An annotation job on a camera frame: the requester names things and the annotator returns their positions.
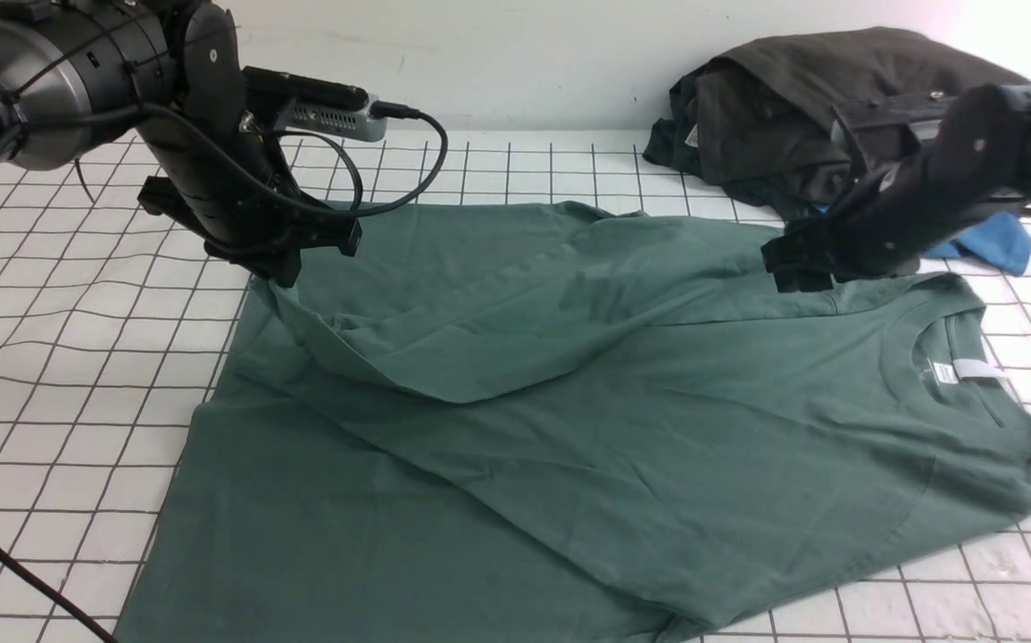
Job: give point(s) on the dark grey crumpled garment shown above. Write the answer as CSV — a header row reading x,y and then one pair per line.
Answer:
x,y
756,120

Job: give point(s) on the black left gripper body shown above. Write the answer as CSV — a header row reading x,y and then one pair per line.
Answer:
x,y
225,177

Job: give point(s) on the blue crumpled garment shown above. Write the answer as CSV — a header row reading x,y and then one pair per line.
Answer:
x,y
1001,242

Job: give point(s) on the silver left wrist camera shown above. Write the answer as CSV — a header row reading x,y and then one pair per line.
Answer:
x,y
281,100

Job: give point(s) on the white grid-pattern table cloth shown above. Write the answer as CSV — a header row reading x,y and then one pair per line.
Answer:
x,y
114,326

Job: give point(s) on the green long-sleeve shirt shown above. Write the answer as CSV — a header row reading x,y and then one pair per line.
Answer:
x,y
551,424

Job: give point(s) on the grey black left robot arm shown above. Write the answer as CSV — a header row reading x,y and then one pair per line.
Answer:
x,y
77,75

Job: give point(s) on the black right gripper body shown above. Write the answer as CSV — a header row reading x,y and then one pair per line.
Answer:
x,y
924,168

